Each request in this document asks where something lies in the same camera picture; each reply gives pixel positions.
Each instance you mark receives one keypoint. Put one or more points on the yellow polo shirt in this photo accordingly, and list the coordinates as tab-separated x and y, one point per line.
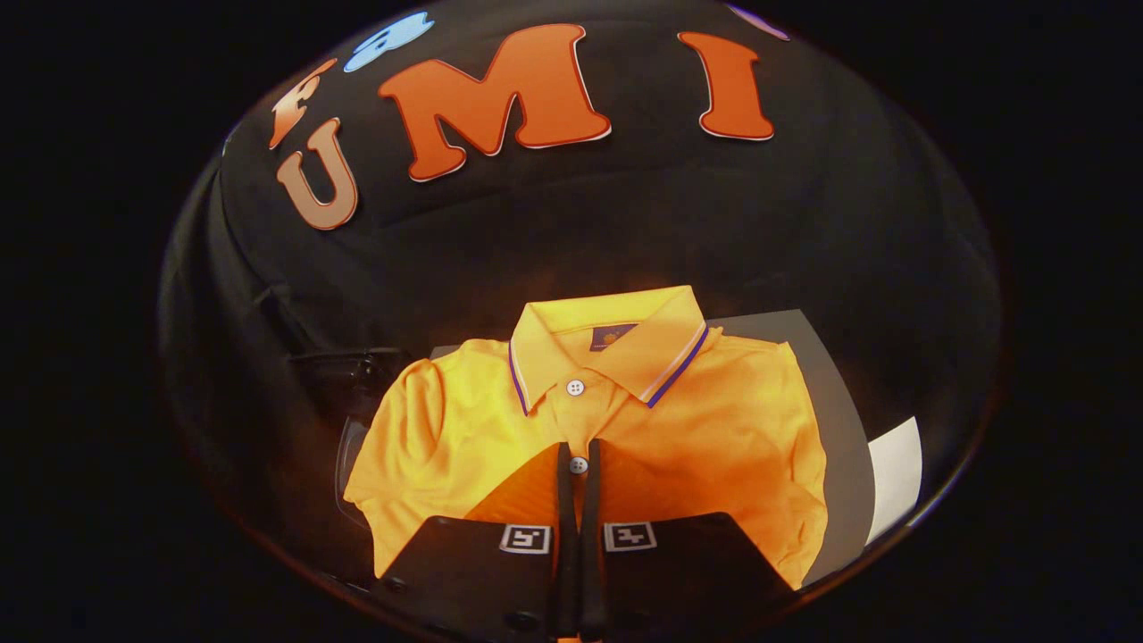
732	420

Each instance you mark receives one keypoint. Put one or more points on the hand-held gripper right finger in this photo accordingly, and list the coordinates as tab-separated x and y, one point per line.
593	554

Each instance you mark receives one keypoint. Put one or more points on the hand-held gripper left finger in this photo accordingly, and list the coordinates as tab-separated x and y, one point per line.
565	554

